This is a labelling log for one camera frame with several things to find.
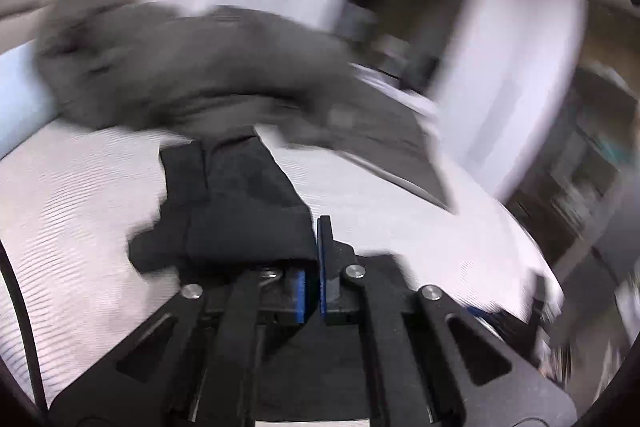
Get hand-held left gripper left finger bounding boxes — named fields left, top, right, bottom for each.
left=49, top=268, right=307, bottom=427

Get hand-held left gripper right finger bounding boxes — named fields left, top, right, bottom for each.
left=317, top=216, right=578, bottom=427

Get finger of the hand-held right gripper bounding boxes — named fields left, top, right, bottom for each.
left=462, top=302, right=538, bottom=348

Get black pants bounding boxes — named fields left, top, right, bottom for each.
left=127, top=133, right=417, bottom=422

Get dark cabinet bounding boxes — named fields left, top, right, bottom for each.
left=504, top=59, right=640, bottom=270

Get white mesh-pattern mattress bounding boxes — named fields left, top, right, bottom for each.
left=0, top=121, right=567, bottom=424

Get dark grey duvet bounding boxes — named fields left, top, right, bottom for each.
left=34, top=0, right=458, bottom=214

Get light blue pillow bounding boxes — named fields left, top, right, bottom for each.
left=0, top=44, right=63, bottom=160

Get black cable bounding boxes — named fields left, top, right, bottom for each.
left=0, top=238, right=50, bottom=412

